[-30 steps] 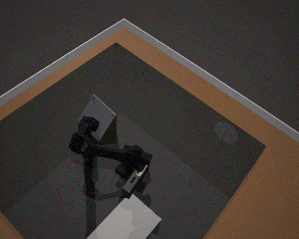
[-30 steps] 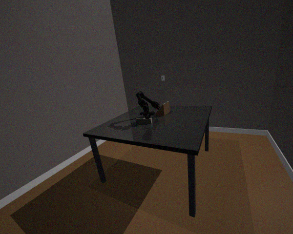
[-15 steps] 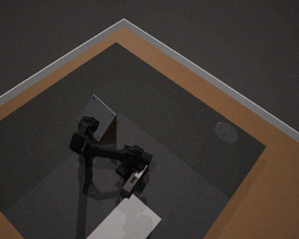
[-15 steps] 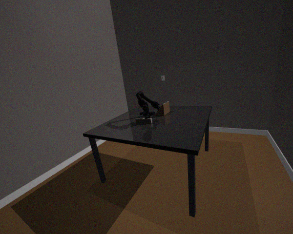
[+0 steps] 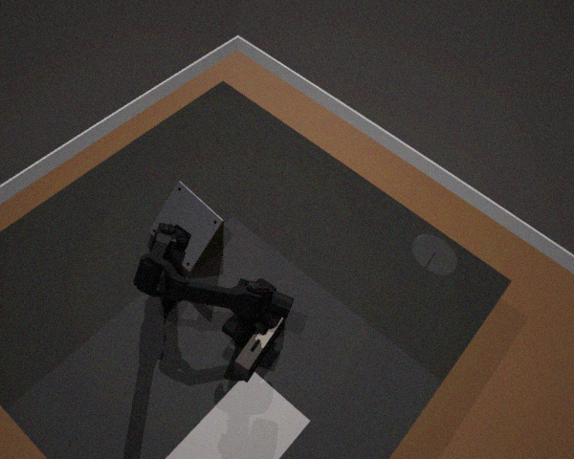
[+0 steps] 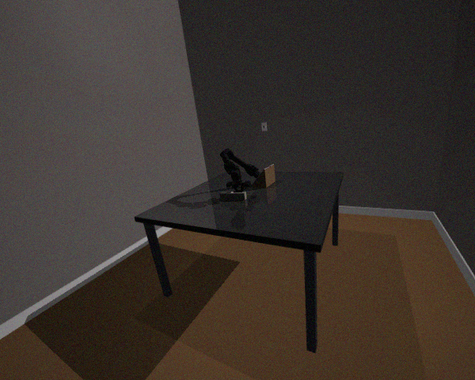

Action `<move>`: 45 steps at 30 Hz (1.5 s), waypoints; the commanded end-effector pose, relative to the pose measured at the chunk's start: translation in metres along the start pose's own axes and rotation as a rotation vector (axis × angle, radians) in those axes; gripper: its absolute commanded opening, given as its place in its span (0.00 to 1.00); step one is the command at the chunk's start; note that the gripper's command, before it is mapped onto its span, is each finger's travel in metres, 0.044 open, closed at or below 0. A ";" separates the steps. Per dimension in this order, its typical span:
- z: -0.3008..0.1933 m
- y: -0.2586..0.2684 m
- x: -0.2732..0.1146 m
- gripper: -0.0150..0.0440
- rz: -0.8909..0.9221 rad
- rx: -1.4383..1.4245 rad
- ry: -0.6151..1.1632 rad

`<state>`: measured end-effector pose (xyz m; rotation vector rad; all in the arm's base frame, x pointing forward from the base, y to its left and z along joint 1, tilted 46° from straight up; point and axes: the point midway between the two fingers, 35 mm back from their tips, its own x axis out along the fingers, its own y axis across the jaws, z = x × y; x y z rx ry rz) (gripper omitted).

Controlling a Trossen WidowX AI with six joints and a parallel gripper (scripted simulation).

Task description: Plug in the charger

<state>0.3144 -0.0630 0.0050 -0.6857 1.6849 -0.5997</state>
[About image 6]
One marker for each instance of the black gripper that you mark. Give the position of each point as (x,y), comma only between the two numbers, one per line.
(245,184)

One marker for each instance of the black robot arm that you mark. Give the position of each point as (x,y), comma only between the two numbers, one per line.
(234,170)

